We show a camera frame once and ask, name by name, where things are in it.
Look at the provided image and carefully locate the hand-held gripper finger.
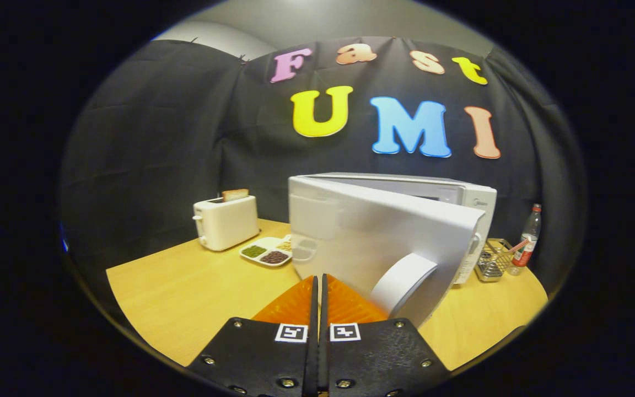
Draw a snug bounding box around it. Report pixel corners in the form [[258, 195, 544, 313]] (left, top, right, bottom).
[[320, 274, 453, 397], [185, 275, 319, 397]]

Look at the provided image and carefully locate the white toaster oven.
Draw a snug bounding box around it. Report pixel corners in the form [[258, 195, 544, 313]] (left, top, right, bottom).
[[288, 173, 498, 330]]

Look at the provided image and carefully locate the white pop-up toaster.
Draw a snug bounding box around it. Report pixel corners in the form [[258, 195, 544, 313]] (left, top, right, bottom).
[[193, 195, 260, 252]]

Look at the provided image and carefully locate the white divided dish with beans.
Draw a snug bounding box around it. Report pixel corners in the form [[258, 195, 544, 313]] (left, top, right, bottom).
[[239, 235, 293, 268]]

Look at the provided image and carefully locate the clear bottle with red label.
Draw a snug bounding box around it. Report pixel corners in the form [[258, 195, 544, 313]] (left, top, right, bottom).
[[508, 203, 542, 276]]

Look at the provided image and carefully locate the wire mesh basket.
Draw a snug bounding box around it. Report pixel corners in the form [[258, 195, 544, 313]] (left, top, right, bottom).
[[475, 238, 515, 283]]

